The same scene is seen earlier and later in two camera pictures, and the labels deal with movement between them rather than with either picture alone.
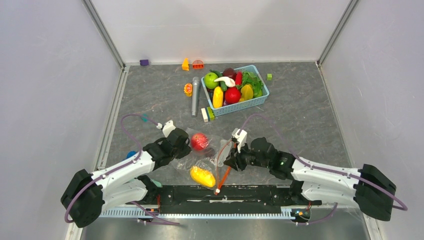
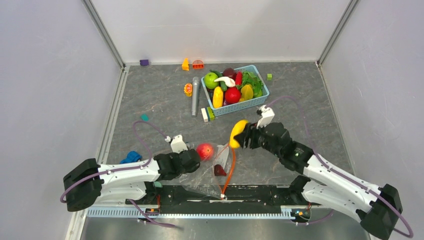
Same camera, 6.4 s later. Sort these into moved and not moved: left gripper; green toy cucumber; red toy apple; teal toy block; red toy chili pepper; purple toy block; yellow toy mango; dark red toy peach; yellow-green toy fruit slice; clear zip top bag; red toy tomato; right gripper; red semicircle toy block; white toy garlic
Moved: red toy apple; clear zip top bag; yellow toy mango; left gripper; right gripper
Not moved: purple toy block; green toy cucumber; teal toy block; white toy garlic; red toy chili pepper; red toy tomato; dark red toy peach; red semicircle toy block; yellow-green toy fruit slice
